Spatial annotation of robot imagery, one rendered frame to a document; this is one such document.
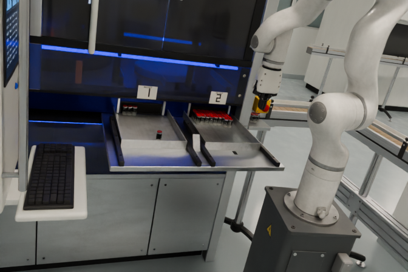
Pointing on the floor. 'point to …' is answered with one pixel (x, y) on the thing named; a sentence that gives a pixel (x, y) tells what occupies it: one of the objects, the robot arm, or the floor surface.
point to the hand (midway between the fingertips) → (261, 104)
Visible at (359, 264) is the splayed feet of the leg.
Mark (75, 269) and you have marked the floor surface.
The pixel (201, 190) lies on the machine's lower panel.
